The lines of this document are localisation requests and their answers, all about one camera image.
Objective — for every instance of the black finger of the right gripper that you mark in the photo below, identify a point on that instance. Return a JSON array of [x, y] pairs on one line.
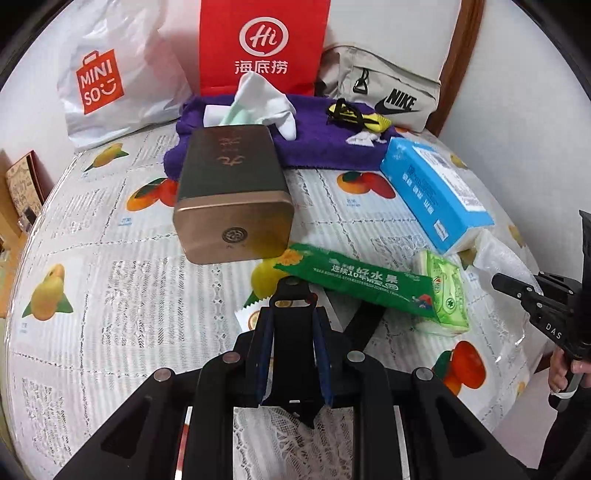
[[517, 289]]

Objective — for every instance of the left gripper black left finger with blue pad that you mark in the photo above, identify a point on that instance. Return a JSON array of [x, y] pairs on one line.
[[180, 423]]

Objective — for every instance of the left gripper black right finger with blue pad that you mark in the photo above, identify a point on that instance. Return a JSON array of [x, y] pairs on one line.
[[405, 425]]

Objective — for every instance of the green wet wipes pack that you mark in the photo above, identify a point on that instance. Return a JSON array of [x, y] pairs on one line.
[[449, 300]]

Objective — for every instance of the green snack packet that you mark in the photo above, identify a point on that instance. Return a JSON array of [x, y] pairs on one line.
[[404, 291]]

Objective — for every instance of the fruit print small packet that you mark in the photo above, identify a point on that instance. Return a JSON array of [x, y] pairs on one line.
[[247, 316]]

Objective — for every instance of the white tissue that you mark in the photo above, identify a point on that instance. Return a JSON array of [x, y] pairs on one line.
[[366, 138]]

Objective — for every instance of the yellow black mesh pouch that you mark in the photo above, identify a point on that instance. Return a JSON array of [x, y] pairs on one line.
[[347, 114]]

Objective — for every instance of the white sponge block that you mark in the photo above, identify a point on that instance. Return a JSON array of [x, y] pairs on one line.
[[217, 115]]

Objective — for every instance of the person's right hand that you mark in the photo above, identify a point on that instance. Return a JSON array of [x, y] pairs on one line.
[[560, 366]]

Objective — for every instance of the blue tissue box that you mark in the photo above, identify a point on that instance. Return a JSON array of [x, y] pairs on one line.
[[446, 207]]

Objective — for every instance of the fruit print tablecloth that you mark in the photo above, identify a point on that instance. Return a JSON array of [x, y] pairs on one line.
[[138, 304]]

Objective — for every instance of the grey Nike waist bag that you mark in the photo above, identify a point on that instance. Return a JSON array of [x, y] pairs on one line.
[[360, 76]]

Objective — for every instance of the dark gold tin box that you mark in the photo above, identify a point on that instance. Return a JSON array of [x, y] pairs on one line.
[[232, 200]]

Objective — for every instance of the purple towel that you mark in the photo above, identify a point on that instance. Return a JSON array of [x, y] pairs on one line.
[[319, 144]]

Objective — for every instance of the red Haidilao paper bag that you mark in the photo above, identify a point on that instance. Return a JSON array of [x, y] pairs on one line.
[[280, 40]]

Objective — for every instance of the white Miniso plastic bag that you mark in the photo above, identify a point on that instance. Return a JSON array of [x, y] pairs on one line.
[[117, 73]]

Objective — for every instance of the brown wooden door frame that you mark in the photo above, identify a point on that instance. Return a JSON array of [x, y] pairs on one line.
[[461, 49]]

